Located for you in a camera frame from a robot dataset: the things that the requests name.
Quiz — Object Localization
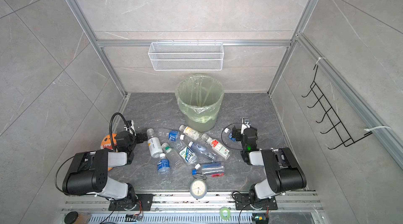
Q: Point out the red label bottle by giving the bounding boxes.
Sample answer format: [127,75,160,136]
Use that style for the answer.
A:
[201,134,230,160]

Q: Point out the small blue label bottle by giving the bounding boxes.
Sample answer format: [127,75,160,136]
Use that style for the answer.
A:
[157,153,171,174]

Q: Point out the clear blue tinted bottle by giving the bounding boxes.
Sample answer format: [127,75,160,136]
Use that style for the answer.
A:
[188,142,217,163]

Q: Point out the green cap clear bottle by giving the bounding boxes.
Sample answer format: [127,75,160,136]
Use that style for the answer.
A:
[162,143,183,169]

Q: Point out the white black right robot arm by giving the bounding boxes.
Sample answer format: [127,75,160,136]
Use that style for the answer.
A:
[221,117,307,210]

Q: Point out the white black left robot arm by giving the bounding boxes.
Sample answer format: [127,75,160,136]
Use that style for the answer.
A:
[55,112,153,212]

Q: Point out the green lined trash bin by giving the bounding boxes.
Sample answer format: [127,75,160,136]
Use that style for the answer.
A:
[175,74,225,132]

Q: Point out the orange shark plush toy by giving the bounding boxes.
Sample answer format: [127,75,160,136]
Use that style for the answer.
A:
[100,133,119,171]

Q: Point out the blue cap red bottle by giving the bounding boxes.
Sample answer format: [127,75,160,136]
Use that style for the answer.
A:
[192,162,225,178]

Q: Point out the crushed blue label bottle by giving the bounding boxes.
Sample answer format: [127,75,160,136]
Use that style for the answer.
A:
[157,128,181,142]

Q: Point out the orange label white cap bottle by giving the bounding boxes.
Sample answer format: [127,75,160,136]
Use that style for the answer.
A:
[179,125,201,140]

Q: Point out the green blue label bottle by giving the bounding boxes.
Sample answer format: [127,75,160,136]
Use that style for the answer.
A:
[171,139,198,165]

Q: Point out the round analog clock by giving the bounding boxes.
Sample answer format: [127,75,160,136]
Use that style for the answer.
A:
[190,179,207,200]

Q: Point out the green tape roll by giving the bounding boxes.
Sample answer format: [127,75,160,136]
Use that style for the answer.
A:
[219,207,231,221]

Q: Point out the black round disc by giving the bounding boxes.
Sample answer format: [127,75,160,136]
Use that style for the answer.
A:
[64,211,79,224]

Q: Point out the black wire hook rack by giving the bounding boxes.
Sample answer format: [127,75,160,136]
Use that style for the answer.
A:
[301,65,373,150]

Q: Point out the white wire mesh basket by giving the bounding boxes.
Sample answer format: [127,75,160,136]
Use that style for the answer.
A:
[148,42,225,71]

